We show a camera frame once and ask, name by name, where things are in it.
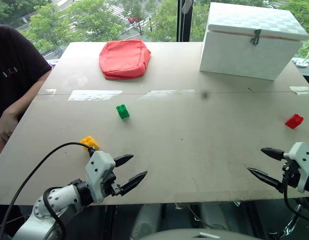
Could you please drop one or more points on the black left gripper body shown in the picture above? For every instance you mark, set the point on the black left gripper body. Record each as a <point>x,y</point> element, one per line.
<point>111,187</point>

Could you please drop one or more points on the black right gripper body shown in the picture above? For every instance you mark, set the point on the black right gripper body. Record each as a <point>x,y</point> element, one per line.
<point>293,178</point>

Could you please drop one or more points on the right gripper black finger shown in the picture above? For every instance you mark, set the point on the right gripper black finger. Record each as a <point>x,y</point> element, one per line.
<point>274,153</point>
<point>267,177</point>

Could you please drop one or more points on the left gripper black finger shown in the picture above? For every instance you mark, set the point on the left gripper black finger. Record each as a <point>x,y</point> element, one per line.
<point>123,160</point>
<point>132,183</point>

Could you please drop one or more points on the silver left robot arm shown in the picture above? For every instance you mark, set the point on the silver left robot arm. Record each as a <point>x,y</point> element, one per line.
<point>42,217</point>

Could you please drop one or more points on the person's bare forearm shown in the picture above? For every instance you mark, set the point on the person's bare forearm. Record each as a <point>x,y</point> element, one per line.
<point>24,97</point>

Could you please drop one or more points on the person's bare hand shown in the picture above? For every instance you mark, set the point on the person's bare hand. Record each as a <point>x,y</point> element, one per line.
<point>7,127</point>

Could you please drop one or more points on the yellow toy brick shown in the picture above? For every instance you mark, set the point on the yellow toy brick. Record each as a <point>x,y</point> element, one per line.
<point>90,142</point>

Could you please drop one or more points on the red toy brick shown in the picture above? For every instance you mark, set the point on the red toy brick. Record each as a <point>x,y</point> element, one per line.
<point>294,121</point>

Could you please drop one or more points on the grey rounded shape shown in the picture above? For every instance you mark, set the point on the grey rounded shape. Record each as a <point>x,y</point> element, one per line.
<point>145,222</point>

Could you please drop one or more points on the green toy brick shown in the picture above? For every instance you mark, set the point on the green toy brick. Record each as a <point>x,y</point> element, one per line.
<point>122,112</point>

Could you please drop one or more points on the pale masking tape piece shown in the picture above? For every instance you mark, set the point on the pale masking tape piece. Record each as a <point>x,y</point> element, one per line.
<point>300,90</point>

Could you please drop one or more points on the long clear tape strip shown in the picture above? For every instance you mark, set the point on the long clear tape strip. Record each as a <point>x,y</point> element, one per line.
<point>94,95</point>
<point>167,94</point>

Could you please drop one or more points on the pale curved robot body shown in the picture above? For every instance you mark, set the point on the pale curved robot body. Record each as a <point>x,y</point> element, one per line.
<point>194,235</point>

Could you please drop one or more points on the white stand with round base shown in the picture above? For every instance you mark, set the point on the white stand with round base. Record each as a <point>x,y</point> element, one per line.
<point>302,63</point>

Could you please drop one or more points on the red fabric bag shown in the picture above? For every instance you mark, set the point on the red fabric bag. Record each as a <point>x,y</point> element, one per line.
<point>124,58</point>

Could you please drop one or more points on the white foam box with lid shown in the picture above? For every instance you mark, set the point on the white foam box with lid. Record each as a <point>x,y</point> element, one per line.
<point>247,50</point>

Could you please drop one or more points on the grey metal box latch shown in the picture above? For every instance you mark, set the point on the grey metal box latch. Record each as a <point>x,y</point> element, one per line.
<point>255,37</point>

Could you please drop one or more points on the red car outside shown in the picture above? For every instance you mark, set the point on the red car outside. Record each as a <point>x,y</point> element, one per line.
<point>134,19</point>

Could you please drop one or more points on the person in black shirt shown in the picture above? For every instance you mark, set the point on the person in black shirt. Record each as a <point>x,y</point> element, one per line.
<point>14,62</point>

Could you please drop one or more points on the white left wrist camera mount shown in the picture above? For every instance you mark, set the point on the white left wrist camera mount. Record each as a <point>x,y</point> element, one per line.
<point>99,165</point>

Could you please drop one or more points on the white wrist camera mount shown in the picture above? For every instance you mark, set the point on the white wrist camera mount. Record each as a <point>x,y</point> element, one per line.
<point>99,165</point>
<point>300,155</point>

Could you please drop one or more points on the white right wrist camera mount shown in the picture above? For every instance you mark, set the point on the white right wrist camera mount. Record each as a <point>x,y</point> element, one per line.
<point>300,155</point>

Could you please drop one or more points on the black window frame post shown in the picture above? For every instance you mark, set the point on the black window frame post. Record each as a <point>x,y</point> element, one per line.
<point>180,25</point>

